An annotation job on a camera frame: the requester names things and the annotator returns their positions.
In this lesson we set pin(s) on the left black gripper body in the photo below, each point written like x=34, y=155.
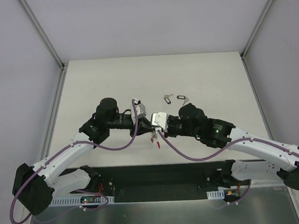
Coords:
x=135, y=127

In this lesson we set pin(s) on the red handled key organizer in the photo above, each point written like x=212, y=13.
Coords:
x=154, y=137

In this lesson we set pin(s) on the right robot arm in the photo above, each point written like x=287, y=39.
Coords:
x=278, y=161

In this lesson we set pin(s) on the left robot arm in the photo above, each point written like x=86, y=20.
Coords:
x=35, y=186

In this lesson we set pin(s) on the black tag key middle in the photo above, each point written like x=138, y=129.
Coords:
x=183, y=98

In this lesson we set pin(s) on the black tag key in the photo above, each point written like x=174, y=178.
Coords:
x=183, y=98
x=167, y=98

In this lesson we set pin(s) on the black tag key far left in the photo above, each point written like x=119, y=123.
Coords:
x=167, y=98

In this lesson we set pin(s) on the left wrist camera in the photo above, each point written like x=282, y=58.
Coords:
x=138, y=110

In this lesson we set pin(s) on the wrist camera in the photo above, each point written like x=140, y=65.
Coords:
x=138, y=110
x=159, y=121

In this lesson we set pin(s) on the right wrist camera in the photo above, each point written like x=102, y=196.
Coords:
x=159, y=121

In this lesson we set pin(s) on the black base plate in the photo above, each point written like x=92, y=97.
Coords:
x=188, y=181

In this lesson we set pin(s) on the right white cable duct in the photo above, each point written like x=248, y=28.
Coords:
x=212, y=195

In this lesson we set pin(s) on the white cable duct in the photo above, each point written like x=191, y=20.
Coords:
x=80, y=200
x=212, y=195

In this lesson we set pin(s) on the left aluminium frame post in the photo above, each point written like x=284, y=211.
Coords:
x=41, y=32

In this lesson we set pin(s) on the aluminium frame post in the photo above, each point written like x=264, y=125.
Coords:
x=41, y=32
x=257, y=27

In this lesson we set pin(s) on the left white cable duct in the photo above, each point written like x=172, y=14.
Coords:
x=80, y=200

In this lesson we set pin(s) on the left aluminium rail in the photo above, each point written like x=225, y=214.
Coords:
x=48, y=134

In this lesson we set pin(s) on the right aluminium frame post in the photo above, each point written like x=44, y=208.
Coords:
x=257, y=27

